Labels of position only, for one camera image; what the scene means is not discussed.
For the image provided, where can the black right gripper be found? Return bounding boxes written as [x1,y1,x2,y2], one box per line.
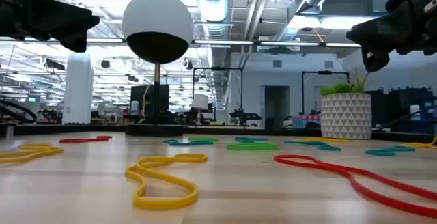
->
[346,0,437,73]

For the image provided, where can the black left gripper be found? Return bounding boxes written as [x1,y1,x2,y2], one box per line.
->
[0,0,100,53]

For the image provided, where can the yellow rubber band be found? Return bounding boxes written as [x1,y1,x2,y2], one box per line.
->
[125,153,209,211]
[0,143,65,165]
[404,136,437,149]
[294,137,350,144]

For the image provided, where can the teal rubber band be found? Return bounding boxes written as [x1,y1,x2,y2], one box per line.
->
[364,145,417,157]
[283,140,342,152]
[163,139,214,147]
[234,136,268,143]

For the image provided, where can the red rubber band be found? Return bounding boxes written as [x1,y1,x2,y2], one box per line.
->
[273,154,437,219]
[59,135,113,144]

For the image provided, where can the green rubber band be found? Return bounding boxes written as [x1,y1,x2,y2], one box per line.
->
[226,142,279,151]
[187,135,219,143]

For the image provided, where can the long ceiling light strip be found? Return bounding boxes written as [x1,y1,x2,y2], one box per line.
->
[259,41,320,46]
[87,38,124,44]
[324,42,362,48]
[193,40,255,46]

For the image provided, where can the white round column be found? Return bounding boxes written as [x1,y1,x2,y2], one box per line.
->
[62,51,94,125]

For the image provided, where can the black cabinets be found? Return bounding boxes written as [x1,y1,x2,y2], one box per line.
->
[365,86,437,135]

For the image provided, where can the white globe table lamp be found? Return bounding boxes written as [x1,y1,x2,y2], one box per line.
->
[122,0,195,137]

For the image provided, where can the green plant in patterned pot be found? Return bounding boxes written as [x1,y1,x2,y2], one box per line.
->
[319,73,373,140]

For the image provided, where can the black monitor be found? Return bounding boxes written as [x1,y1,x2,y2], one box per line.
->
[130,84,171,122]

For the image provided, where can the pink blue box stack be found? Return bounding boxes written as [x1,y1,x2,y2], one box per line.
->
[292,114,322,130]

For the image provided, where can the white lampshade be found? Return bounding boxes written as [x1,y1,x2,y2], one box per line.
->
[191,93,209,111]

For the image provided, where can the small black robot rig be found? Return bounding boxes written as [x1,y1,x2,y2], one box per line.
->
[229,109,263,126]

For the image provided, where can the black rig frame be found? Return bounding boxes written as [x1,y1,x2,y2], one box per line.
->
[192,66,244,126]
[301,70,350,115]

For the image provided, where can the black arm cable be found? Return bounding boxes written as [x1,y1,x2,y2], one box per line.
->
[374,104,437,132]

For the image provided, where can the black curved hose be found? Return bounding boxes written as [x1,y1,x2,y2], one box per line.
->
[0,100,38,124]

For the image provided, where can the black aluminium table frame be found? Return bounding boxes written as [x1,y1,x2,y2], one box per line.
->
[0,123,437,145]

